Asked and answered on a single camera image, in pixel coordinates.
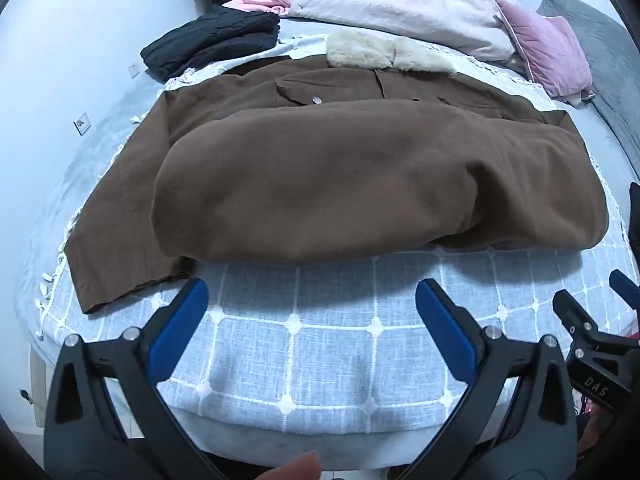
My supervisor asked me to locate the grey quilted cushion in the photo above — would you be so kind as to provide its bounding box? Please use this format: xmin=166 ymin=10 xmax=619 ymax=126
xmin=537 ymin=0 xmax=640 ymax=171

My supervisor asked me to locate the pink pillow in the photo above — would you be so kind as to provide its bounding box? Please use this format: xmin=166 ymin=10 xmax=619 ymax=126
xmin=495 ymin=0 xmax=596 ymax=106

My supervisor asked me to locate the person's left hand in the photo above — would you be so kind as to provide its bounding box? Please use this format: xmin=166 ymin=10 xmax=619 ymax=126
xmin=280 ymin=450 xmax=323 ymax=480

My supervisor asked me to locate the brown coat with fur collar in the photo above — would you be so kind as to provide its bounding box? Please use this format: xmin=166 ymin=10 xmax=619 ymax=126
xmin=64 ymin=30 xmax=610 ymax=315

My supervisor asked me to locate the black folded garment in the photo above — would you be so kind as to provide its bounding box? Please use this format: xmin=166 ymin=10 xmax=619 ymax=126
xmin=140 ymin=6 xmax=281 ymax=83

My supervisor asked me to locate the light blue checked blanket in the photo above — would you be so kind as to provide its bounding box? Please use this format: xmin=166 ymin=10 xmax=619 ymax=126
xmin=35 ymin=34 xmax=640 ymax=433

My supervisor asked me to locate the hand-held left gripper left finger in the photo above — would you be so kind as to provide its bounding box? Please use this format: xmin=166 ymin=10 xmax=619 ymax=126
xmin=42 ymin=277 xmax=226 ymax=480

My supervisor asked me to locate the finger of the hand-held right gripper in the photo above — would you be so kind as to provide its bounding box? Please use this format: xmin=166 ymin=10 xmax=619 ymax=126
xmin=609 ymin=269 xmax=640 ymax=313
xmin=552 ymin=290 xmax=640 ymax=413

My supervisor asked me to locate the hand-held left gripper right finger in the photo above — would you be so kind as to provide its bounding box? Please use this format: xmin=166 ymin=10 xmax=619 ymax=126
xmin=415 ymin=277 xmax=581 ymax=480

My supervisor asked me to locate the pale beige duvet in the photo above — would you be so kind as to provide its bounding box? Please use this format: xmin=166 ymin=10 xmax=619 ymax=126
xmin=287 ymin=0 xmax=526 ymax=63

